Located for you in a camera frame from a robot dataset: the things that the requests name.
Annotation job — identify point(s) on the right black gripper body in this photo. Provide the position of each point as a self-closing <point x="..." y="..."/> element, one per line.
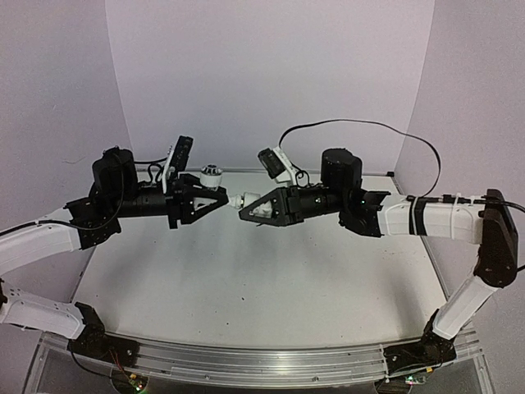
<point x="332" y="199"/>

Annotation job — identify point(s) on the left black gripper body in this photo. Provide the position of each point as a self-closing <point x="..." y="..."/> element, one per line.
<point x="122" y="204"/>

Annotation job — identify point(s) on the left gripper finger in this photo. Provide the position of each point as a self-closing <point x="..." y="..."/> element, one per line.
<point x="197" y="209"/>
<point x="191" y="188"/>

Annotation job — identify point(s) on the white plastic water faucet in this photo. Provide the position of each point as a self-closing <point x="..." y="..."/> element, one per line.
<point x="210" y="179"/>

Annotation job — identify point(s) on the white elbow pipe fitting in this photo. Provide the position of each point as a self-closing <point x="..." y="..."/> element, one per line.
<point x="260" y="209"/>

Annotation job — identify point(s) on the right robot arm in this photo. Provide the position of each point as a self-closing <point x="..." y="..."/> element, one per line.
<point x="484" y="221"/>

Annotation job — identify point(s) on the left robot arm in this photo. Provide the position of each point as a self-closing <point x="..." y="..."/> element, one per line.
<point x="45" y="237"/>

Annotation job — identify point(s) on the left circuit board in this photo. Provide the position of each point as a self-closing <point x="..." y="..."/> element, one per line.
<point x="128" y="382"/>

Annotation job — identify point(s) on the circuit board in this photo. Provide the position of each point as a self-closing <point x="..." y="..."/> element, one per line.
<point x="415" y="379"/>
<point x="128" y="382"/>

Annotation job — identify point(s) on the right circuit board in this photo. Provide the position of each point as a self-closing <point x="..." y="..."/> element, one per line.
<point x="415" y="379"/>

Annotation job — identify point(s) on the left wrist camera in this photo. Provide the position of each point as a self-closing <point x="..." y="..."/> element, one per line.
<point x="177" y="158"/>

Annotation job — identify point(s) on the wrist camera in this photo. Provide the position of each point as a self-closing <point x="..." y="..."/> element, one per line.
<point x="177" y="158"/>
<point x="278" y="166"/>

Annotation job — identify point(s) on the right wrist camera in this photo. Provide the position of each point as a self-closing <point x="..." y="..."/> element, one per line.
<point x="278" y="166"/>

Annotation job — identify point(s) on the aluminium front rail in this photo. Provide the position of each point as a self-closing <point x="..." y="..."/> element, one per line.
<point x="296" y="368"/>

